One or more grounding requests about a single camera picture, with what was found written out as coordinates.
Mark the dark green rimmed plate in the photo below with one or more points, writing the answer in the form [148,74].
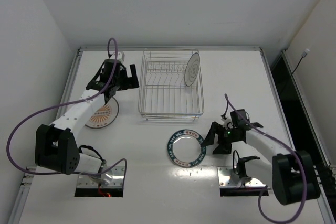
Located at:
[184,148]

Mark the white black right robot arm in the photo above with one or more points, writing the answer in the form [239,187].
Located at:
[288,173]

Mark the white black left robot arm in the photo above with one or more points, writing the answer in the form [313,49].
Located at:
[56,148]

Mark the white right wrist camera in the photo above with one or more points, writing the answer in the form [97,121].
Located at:
[227,123]

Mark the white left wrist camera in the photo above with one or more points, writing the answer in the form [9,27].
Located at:
[121,56]

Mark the steel wire dish rack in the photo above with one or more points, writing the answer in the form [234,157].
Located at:
[163,95]

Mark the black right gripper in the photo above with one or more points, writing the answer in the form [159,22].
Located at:
[220,136]

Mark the orange sunburst plate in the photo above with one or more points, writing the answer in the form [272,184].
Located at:
[104,116]

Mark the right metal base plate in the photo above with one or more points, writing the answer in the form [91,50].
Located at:
[229,180]

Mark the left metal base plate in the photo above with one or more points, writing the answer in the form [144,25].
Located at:
[112,179]

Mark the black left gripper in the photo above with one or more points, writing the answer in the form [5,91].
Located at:
[126,82]

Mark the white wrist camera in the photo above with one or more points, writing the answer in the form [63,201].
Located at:
[227,123]
[121,56]

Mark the metal base plate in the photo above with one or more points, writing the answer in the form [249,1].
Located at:
[229,180]
[112,179]

